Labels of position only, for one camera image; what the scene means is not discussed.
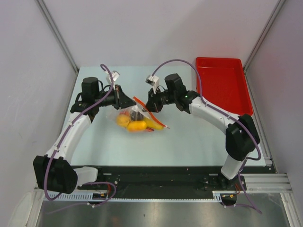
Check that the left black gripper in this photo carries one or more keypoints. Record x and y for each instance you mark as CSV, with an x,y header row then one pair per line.
x,y
121,100

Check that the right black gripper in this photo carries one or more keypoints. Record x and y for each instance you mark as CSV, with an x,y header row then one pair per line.
x,y
153,104

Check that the clear zip top bag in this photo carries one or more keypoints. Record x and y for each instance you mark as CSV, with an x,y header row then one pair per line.
x,y
140,106

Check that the yellow fake corn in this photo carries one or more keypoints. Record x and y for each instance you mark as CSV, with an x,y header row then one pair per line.
x,y
152,124

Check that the orange fake mango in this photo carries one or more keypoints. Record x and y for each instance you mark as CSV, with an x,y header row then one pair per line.
x,y
136,126

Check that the red fake chili pepper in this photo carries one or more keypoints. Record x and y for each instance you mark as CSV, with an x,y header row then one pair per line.
x,y
149,129

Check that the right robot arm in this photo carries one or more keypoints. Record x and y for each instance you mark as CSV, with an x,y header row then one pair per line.
x,y
241,136

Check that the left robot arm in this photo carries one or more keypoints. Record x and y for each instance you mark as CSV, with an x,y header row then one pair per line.
x,y
53,170

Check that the dark fake food piece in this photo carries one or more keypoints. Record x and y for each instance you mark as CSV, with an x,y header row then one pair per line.
x,y
136,115

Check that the red plastic bin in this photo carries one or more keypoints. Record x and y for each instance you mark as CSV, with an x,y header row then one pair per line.
x,y
224,84

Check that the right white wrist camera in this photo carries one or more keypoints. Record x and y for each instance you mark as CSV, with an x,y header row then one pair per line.
x,y
153,81

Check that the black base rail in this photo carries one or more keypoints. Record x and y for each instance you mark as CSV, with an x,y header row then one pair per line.
x,y
164,182

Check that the left aluminium frame post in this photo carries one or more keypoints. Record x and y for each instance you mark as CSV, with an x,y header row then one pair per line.
x,y
57,34

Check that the aluminium frame post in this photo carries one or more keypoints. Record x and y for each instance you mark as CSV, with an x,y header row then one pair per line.
x,y
57,34
272,18

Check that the white cable duct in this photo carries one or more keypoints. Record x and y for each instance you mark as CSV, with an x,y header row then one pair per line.
x,y
98,197

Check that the right aluminium frame post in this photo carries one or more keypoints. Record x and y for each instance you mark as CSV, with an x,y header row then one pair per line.
x,y
272,18

